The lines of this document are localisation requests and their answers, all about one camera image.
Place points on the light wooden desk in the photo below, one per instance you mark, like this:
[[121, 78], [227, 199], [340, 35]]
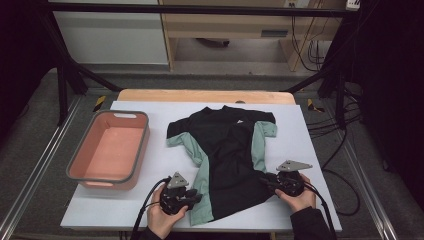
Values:
[[226, 26]]

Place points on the black metal stand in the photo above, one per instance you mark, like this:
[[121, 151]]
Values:
[[62, 93], [340, 100]]

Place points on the aluminium floor rail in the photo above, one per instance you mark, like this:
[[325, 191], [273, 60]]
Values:
[[44, 156], [376, 213]]

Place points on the black and green t-shirt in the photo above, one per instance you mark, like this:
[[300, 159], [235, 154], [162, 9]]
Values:
[[226, 150]]

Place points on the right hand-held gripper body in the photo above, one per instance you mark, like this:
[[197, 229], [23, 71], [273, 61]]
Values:
[[291, 183]]

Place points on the white cabinet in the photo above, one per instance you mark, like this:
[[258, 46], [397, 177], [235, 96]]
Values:
[[110, 40]]

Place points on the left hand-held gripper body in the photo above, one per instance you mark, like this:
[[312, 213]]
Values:
[[175, 200]]

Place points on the pink basin with grey rim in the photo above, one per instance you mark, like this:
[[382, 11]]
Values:
[[110, 150]]

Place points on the white power strip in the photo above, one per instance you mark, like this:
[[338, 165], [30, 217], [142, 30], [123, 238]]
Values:
[[352, 4]]

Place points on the person's left hand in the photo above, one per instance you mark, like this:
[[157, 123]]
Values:
[[160, 220]]

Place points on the person's right hand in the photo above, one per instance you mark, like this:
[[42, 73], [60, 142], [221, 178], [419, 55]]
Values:
[[303, 201]]

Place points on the black metal crossbar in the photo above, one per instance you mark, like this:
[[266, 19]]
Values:
[[200, 9]]

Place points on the black curtain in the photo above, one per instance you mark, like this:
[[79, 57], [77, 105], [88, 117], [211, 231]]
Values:
[[20, 50], [393, 83]]

